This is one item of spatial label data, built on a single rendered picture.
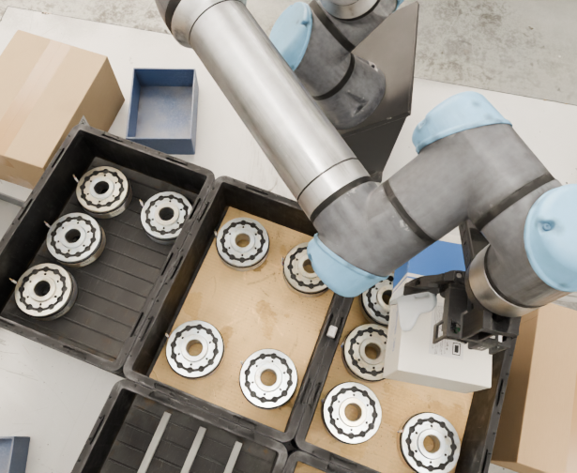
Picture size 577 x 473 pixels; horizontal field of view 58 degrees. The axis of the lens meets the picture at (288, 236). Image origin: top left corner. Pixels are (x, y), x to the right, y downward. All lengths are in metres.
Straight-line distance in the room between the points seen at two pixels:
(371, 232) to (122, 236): 0.69
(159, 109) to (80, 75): 0.21
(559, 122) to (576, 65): 1.21
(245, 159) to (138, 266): 0.39
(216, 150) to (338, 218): 0.83
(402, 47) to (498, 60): 1.46
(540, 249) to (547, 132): 1.08
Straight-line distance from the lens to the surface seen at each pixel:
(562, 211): 0.44
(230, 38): 0.58
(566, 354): 1.11
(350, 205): 0.49
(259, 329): 1.00
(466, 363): 0.73
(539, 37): 2.76
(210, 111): 1.36
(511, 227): 0.46
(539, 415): 1.06
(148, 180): 1.13
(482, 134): 0.47
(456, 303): 0.62
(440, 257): 0.75
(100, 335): 1.04
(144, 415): 1.00
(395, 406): 1.01
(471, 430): 1.01
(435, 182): 0.47
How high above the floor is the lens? 1.81
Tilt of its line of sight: 68 degrees down
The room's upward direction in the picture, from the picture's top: 6 degrees clockwise
